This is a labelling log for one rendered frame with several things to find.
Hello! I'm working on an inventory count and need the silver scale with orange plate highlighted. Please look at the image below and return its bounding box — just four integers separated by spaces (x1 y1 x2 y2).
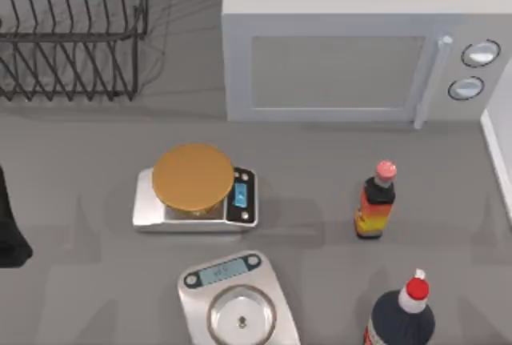
132 142 259 235

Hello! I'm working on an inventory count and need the small dark bottle pink cap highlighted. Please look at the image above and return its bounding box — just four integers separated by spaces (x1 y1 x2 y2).
354 159 398 240

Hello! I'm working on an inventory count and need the silver scale with steel bowl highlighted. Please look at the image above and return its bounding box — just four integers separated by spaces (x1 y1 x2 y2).
177 250 302 345

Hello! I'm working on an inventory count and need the pale microwave oven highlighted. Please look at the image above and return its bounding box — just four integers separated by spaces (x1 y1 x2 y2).
221 0 512 130

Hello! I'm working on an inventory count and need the large dark bottle red cap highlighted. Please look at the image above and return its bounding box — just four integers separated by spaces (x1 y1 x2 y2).
362 267 436 345

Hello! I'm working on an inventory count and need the round microwave knob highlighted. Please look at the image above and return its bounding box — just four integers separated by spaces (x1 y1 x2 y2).
461 38 502 68
447 76 486 102

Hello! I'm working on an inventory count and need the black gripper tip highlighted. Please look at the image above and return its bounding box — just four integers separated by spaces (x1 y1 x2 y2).
0 165 34 269

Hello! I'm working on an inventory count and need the pale microwave door handle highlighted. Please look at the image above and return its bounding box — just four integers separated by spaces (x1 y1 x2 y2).
413 34 454 130

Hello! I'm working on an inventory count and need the dark wire dish rack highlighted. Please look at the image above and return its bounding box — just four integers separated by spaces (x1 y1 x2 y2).
0 0 152 102

